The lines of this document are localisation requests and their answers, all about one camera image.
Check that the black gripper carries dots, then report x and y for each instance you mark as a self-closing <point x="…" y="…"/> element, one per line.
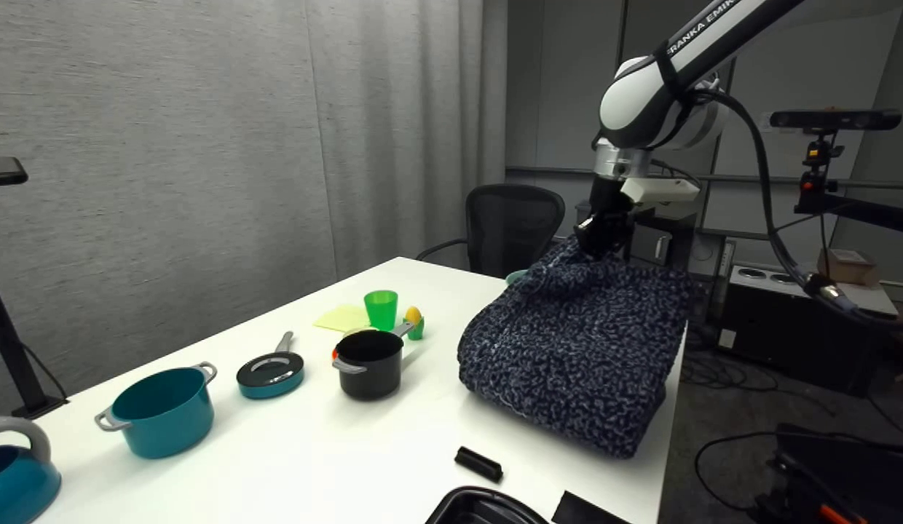
<point x="614" y="206"/>

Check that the dark blue knitted cloth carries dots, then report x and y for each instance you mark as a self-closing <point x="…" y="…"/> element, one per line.
<point x="578" y="351"/>

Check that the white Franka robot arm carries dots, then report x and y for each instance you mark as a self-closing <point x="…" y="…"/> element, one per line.
<point x="685" y="59"/>

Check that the black office chair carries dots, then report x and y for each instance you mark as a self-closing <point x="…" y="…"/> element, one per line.
<point x="513" y="227"/>

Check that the yellow corn toy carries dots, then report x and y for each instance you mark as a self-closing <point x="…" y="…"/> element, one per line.
<point x="414" y="323"/>

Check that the dark cabinet white top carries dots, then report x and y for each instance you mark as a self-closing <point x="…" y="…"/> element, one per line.
<point x="792" y="339"/>

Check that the grey curtain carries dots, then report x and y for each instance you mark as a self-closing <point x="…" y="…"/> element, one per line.
<point x="403" y="127"/>

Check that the green plastic cup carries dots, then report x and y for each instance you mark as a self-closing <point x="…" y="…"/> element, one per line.
<point x="381" y="309"/>

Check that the cardboard box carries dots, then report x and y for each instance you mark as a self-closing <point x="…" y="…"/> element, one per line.
<point x="848" y="267"/>

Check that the small black block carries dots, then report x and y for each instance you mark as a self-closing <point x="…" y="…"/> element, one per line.
<point x="480" y="463"/>

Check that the black mug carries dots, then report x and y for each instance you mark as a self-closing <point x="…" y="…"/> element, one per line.
<point x="369" y="369"/>

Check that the pale yellow-green plate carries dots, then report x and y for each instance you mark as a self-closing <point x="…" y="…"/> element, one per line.
<point x="336" y="318"/>

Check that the black grill tray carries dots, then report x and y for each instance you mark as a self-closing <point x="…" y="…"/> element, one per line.
<point x="486" y="508"/>

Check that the black floor case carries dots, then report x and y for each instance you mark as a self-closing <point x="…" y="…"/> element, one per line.
<point x="848" y="475"/>

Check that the small teal frying pan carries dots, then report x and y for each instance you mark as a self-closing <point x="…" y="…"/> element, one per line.
<point x="270" y="373"/>

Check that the teal cooking pot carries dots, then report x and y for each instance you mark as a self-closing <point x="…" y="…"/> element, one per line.
<point x="165" y="411"/>

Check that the teal blue kettle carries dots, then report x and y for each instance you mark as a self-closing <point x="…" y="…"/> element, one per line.
<point x="17" y="482"/>

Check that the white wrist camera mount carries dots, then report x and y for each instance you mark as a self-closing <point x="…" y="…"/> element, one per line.
<point x="666" y="190"/>

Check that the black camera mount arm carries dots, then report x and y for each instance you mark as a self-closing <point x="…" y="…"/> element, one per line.
<point x="862" y="206"/>

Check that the black camera on mount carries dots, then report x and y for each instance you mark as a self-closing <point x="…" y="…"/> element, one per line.
<point x="835" y="121"/>

